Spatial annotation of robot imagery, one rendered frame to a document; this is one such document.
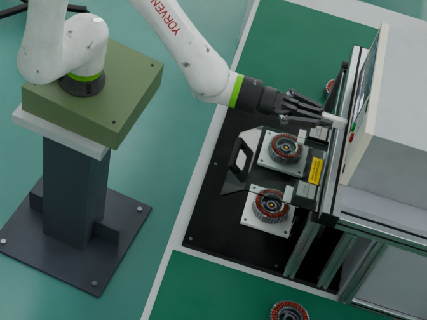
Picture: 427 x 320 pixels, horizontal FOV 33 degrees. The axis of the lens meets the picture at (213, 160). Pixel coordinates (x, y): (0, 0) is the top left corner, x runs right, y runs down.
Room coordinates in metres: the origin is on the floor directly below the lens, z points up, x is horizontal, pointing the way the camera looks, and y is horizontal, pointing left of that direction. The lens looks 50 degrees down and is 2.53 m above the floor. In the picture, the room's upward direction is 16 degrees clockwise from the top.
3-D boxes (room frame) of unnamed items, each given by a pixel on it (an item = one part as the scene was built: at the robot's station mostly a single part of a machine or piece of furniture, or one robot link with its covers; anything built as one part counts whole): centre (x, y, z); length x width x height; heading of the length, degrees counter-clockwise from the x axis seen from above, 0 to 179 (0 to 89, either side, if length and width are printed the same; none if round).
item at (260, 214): (1.36, -0.21, 0.80); 0.11 x 0.11 x 0.04
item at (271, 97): (1.40, -0.12, 1.18); 0.09 x 0.08 x 0.07; 88
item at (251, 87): (1.40, -0.05, 1.18); 0.09 x 0.06 x 0.12; 178
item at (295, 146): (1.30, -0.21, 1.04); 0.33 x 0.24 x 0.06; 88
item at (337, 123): (1.39, -0.28, 1.18); 0.07 x 0.01 x 0.03; 88
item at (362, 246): (1.47, -0.46, 0.92); 0.66 x 0.01 x 0.30; 178
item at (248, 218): (1.36, -0.21, 0.78); 0.15 x 0.15 x 0.01; 88
